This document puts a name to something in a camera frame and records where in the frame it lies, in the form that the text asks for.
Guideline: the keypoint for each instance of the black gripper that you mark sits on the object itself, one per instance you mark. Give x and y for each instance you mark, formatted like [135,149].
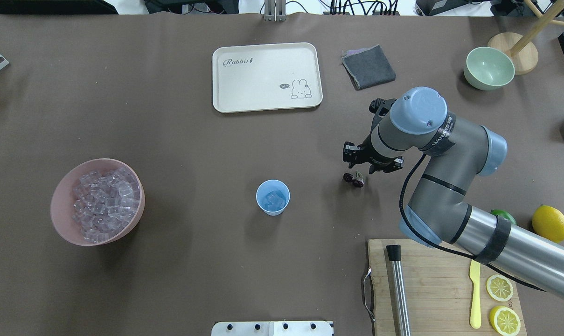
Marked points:
[373,157]

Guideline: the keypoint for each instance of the dark cherries pair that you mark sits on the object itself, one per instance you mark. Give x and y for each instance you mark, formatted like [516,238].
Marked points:
[356,179]

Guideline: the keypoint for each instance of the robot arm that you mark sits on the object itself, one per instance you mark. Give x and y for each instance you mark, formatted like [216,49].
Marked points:
[437,214]

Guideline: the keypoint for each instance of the light blue plastic cup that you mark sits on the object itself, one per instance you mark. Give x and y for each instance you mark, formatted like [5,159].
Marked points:
[267,187]

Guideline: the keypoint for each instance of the wooden cup tree stand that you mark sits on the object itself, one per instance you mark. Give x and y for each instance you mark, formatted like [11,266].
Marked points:
[520,48]

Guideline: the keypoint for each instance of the pink bowl of ice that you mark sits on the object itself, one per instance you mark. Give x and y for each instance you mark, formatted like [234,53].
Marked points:
[97,202]

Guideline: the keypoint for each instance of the grey folded cloth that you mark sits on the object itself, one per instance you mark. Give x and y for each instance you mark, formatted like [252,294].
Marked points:
[368,67]

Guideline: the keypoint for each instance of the steel muddler black tip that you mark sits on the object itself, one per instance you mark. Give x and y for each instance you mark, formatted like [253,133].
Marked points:
[400,296]

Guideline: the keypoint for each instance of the green lime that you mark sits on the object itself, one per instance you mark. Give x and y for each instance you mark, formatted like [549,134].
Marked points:
[504,214]

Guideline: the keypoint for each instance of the mint green bowl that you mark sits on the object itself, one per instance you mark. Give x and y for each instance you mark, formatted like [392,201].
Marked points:
[488,69]

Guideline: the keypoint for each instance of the beige rabbit tray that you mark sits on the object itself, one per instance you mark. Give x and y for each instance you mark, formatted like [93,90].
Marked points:
[248,78]

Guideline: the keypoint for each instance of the yellow plastic knife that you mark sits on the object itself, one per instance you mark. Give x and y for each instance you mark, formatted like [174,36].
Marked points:
[475,306]

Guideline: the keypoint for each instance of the wooden cutting board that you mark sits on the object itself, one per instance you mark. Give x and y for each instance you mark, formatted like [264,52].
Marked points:
[438,290]

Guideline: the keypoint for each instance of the lemon half slice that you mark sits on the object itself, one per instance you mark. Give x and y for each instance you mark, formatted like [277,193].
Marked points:
[505,321]
[499,288]

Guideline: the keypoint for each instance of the whole yellow lemon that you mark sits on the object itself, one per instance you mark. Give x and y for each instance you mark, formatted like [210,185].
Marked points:
[548,222]

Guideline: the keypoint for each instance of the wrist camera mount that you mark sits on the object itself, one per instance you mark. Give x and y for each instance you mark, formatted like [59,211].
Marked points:
[380,107]

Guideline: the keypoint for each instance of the aluminium frame post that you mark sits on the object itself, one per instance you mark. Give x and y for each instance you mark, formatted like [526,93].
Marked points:
[274,11]

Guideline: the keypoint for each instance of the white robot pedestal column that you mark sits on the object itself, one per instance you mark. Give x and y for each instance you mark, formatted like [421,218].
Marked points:
[274,328]

